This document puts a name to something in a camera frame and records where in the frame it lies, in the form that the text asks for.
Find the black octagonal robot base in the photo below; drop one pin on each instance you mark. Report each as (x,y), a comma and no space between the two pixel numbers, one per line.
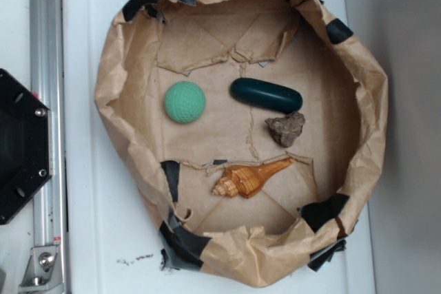
(25,147)

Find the dark green plastic pickle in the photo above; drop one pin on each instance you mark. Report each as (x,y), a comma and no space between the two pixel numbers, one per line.
(266,95)

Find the brown paper bin liner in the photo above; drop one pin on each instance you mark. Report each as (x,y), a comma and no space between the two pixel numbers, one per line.
(303,213)

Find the green dimpled ball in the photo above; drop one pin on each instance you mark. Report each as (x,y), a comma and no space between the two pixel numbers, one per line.
(184,102)

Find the orange conch seashell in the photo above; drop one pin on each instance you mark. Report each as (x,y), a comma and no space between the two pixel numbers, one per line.
(247,181)

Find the grey brown rock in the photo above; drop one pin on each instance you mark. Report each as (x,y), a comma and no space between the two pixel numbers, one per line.
(285,130)

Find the aluminium extrusion rail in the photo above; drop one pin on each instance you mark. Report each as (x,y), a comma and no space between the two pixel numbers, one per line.
(50,208)

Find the metal corner bracket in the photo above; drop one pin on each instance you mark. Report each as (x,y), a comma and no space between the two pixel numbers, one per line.
(42,266)

